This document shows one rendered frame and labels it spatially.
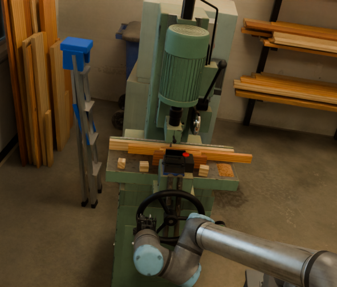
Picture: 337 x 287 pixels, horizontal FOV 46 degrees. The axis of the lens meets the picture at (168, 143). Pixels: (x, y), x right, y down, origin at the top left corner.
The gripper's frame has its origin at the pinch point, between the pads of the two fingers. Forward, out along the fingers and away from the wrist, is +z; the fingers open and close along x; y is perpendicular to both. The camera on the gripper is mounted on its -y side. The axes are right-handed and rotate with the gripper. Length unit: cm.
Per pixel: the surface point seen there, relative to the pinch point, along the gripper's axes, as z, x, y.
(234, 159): 34, -43, 22
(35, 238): 95, 61, -53
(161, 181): 9.5, -6.1, 15.0
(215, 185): 20.9, -32.0, 11.8
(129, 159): 29.0, 7.7, 18.8
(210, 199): 23.6, -31.4, 4.3
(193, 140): 71, -28, 23
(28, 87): 147, 82, 38
